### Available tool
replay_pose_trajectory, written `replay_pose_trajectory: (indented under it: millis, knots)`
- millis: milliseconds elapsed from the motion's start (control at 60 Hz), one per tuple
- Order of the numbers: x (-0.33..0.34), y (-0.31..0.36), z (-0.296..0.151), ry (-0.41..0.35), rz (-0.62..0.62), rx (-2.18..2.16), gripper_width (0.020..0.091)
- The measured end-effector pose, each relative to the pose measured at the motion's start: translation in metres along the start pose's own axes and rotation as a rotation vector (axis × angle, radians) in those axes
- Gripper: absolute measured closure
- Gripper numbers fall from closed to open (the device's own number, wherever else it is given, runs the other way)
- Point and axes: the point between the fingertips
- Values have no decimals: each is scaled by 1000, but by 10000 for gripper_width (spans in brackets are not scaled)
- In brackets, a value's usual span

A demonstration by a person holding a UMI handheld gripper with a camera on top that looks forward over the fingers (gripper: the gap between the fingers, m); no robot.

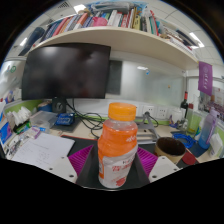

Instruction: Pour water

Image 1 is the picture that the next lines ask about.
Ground small blue electronics box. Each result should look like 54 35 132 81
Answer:
54 112 76 127

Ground purple hanging banner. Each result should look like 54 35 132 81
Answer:
197 60 214 97

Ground clear plastic box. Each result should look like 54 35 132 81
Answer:
29 110 58 133

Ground coiled blue cable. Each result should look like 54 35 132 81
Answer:
172 132 198 149

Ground dark blue mat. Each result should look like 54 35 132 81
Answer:
171 129 214 159

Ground black red-edged desk mat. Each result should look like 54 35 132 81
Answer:
60 134 201 188

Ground small white jar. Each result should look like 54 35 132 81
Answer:
171 108 184 125

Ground orange drink bottle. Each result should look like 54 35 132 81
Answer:
97 102 139 190

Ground drinking glass with green liquid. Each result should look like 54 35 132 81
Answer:
186 109 203 135

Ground dark wine bottle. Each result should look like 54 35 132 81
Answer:
179 90 189 119

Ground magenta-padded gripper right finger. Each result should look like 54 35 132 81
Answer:
133 146 181 188

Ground black cable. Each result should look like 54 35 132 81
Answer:
65 99 105 139

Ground blue tissue box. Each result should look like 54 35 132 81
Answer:
0 121 13 145

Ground crumpled white tissue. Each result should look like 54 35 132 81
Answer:
209 133 224 158

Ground group photo poster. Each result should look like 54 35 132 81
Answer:
199 86 224 116

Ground brown mug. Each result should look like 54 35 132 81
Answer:
153 136 187 165

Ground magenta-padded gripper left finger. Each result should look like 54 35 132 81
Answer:
46 143 101 190

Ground white wall socket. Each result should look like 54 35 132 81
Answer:
156 105 169 119
141 104 155 118

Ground white paper sheet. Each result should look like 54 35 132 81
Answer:
11 132 76 171

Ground black computer monitor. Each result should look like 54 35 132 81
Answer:
21 42 112 114

